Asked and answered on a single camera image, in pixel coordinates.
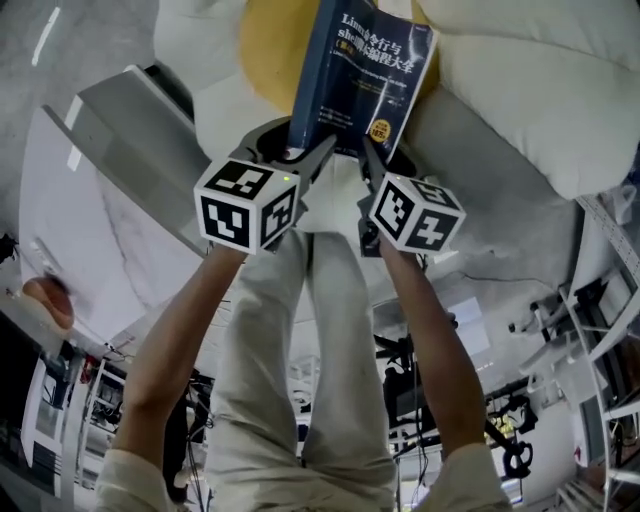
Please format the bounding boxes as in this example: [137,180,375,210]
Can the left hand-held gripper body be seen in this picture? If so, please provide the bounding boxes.
[193,145,322,257]

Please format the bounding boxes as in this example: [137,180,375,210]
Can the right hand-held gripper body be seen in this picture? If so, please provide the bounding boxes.
[355,172,468,259]

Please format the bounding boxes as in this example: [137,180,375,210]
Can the blue book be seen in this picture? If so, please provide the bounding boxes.
[288,0,440,164]

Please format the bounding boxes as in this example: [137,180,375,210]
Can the white cushioned seat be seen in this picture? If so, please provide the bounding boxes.
[149,0,640,261]

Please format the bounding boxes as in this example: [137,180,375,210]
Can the person's left forearm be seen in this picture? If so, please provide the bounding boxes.
[110,243,247,459]

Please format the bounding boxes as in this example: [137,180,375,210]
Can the person's right forearm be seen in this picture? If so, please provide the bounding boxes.
[380,238,496,457]

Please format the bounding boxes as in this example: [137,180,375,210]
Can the yellow seat cushion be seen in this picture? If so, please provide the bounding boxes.
[238,0,442,112]

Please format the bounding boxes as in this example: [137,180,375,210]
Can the grey box cabinet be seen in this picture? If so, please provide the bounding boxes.
[63,63,214,256]

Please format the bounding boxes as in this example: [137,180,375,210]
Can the white marble side table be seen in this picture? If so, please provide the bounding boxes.
[18,105,214,349]

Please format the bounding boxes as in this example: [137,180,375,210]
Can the person's legs in light trousers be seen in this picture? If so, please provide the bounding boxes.
[203,152,401,512]

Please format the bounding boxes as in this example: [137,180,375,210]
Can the white pillow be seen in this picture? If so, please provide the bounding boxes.
[437,27,640,202]

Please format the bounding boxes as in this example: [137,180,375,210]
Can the black monitor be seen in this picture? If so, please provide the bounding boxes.
[383,367,444,446]

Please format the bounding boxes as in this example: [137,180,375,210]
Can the reddish brown round object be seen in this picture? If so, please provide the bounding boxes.
[21,275,76,332]

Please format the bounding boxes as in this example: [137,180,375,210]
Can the white metal shelf rack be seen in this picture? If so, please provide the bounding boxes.
[519,192,640,512]

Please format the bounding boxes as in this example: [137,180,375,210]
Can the black handheld device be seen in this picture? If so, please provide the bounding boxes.
[483,418,535,482]

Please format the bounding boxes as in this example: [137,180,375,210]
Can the person's right shirt sleeve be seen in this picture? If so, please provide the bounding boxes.
[433,443,514,512]

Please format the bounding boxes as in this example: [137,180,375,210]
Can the person's shirt sleeve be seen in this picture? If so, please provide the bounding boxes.
[93,446,214,512]
[433,443,514,512]

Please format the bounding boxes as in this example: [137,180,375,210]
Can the person's left shirt sleeve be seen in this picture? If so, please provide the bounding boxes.
[93,446,214,512]

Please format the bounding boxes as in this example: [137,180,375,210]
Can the white and black cabinet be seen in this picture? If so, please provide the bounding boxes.
[18,352,76,501]

